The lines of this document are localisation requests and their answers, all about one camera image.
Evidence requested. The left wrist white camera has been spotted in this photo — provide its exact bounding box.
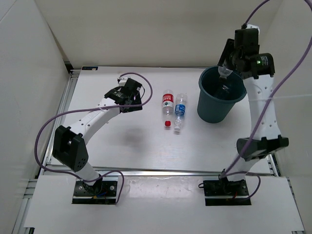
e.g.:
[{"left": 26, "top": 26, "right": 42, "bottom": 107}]
[{"left": 117, "top": 76, "right": 131, "bottom": 86}]

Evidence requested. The aluminium table frame rail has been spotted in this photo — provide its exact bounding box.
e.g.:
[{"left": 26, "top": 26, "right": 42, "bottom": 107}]
[{"left": 12, "top": 62, "right": 81, "bottom": 234}]

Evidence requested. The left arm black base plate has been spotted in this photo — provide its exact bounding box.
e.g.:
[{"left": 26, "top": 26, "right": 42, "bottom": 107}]
[{"left": 72, "top": 177, "right": 118, "bottom": 205}]

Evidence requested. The dark label plastic bottle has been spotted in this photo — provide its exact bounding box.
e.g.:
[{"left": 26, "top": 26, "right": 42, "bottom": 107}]
[{"left": 218, "top": 66, "right": 233, "bottom": 79}]

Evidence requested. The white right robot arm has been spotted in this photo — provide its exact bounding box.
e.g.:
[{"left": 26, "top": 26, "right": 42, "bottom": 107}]
[{"left": 217, "top": 24, "right": 289, "bottom": 195}]

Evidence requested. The red label plastic bottle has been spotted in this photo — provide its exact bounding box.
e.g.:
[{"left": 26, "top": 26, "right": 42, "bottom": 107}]
[{"left": 162, "top": 90, "right": 174, "bottom": 129}]

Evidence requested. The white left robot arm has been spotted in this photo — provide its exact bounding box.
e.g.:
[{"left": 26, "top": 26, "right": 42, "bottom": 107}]
[{"left": 52, "top": 78, "right": 142, "bottom": 195}]

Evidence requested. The wrist white camera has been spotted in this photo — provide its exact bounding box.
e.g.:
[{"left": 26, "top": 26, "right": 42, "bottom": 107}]
[
  {"left": 117, "top": 76, "right": 131, "bottom": 86},
  {"left": 246, "top": 24, "right": 260, "bottom": 31}
]

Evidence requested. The blue sticker label left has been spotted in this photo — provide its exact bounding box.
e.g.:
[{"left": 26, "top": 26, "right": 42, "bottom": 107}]
[{"left": 81, "top": 66, "right": 98, "bottom": 71}]

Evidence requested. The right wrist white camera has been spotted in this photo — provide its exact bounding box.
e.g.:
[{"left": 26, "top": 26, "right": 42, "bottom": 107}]
[{"left": 246, "top": 24, "right": 260, "bottom": 31}]

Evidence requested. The blue label crushed bottle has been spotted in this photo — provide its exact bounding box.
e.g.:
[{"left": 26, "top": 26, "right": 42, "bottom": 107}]
[{"left": 174, "top": 93, "right": 188, "bottom": 134}]

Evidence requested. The dark green plastic bin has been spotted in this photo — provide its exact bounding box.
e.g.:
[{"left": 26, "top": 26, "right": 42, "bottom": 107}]
[{"left": 197, "top": 66, "right": 247, "bottom": 123}]

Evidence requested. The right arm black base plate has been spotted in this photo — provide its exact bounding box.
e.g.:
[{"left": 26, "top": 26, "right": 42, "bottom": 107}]
[{"left": 198, "top": 180, "right": 251, "bottom": 206}]

